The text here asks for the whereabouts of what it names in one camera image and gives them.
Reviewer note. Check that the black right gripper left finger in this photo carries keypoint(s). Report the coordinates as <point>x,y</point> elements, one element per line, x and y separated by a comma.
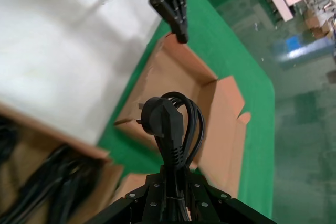
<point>139,208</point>

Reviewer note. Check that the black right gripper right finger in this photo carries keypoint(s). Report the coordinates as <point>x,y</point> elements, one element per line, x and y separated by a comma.
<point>210,208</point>

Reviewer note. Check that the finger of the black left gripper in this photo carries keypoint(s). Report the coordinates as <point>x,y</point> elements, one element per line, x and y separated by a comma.
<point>170,3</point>

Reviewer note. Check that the cardboard box with round holes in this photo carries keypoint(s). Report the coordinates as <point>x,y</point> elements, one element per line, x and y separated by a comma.
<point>178,82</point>

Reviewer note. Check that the cardboard box with torn lid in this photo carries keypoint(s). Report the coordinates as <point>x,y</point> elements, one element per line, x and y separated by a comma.
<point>39,132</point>

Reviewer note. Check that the green table cloth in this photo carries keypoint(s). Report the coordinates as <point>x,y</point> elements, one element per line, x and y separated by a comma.
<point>236,64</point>

